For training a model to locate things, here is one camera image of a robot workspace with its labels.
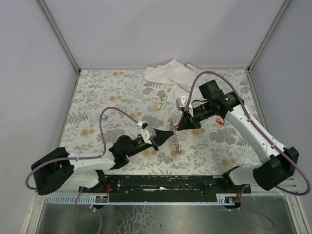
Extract white disc with keyrings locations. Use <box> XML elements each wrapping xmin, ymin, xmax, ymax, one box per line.
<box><xmin>169</xmin><ymin>122</ymin><xmax>182</xmax><ymax>155</ymax></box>

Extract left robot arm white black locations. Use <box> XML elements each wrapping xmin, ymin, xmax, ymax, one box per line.
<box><xmin>31</xmin><ymin>129</ymin><xmax>174</xmax><ymax>195</ymax></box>

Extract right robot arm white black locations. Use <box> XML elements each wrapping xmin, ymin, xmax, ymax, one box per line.
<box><xmin>176</xmin><ymin>80</ymin><xmax>299</xmax><ymax>191</ymax></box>

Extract white crumpled cloth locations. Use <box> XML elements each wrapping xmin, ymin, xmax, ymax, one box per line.
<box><xmin>144</xmin><ymin>59</ymin><xmax>200</xmax><ymax>104</ymax></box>

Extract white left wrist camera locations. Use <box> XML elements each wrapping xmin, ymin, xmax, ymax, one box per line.
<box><xmin>140</xmin><ymin>123</ymin><xmax>156</xmax><ymax>144</ymax></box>

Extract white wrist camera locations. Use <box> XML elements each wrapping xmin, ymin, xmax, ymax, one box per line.
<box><xmin>140</xmin><ymin>123</ymin><xmax>156</xmax><ymax>144</ymax></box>
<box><xmin>175</xmin><ymin>96</ymin><xmax>194</xmax><ymax>116</ymax></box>

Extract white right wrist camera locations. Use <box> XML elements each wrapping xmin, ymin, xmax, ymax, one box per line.
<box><xmin>175</xmin><ymin>96</ymin><xmax>194</xmax><ymax>116</ymax></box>

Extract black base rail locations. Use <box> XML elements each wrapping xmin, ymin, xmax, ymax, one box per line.
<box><xmin>82</xmin><ymin>175</ymin><xmax>251</xmax><ymax>197</ymax></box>

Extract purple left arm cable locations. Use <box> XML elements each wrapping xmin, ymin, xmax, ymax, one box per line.
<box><xmin>25</xmin><ymin>107</ymin><xmax>144</xmax><ymax>190</ymax></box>

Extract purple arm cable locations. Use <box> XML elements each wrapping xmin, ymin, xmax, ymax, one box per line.
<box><xmin>25</xmin><ymin>107</ymin><xmax>144</xmax><ymax>190</ymax></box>
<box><xmin>185</xmin><ymin>71</ymin><xmax>312</xmax><ymax>195</ymax></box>

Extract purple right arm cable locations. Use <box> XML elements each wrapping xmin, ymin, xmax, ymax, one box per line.
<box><xmin>185</xmin><ymin>71</ymin><xmax>312</xmax><ymax>195</ymax></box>

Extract white slotted cable duct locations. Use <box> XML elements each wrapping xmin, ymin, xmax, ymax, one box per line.
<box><xmin>45</xmin><ymin>192</ymin><xmax>237</xmax><ymax>207</ymax></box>

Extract purple right floor cable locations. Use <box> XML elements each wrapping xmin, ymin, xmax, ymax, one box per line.
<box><xmin>240</xmin><ymin>186</ymin><xmax>275</xmax><ymax>231</ymax></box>

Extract purple floor cable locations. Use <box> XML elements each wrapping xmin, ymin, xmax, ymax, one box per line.
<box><xmin>73</xmin><ymin>186</ymin><xmax>103</xmax><ymax>234</ymax></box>
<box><xmin>240</xmin><ymin>186</ymin><xmax>275</xmax><ymax>231</ymax></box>

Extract purple left floor cable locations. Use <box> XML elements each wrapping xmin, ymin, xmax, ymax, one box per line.
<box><xmin>73</xmin><ymin>186</ymin><xmax>103</xmax><ymax>234</ymax></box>

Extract grey aluminium corner post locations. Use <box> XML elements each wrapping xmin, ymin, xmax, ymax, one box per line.
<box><xmin>247</xmin><ymin>0</ymin><xmax>293</xmax><ymax>74</ymax></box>

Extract grey left corner post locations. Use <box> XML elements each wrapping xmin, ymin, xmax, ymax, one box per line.
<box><xmin>36</xmin><ymin>0</ymin><xmax>81</xmax><ymax>74</ymax></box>

